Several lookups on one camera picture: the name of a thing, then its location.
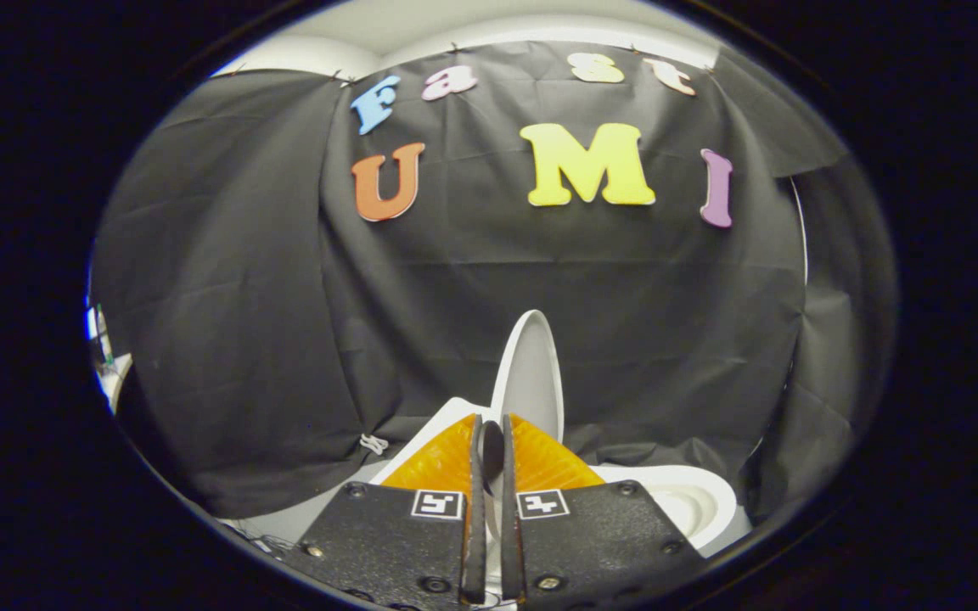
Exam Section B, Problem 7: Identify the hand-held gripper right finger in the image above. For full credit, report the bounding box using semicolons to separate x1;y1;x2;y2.
499;413;706;608

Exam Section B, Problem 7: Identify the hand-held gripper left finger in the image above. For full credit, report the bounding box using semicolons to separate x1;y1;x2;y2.
281;413;490;608

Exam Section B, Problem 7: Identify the white toilet lid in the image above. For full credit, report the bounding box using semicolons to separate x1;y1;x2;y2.
489;310;566;444

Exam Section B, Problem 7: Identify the white toilet bowl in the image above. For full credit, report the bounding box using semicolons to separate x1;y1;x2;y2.
589;464;742;554

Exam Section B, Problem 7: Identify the black backdrop cloth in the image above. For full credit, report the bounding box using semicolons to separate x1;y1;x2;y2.
90;38;897;523

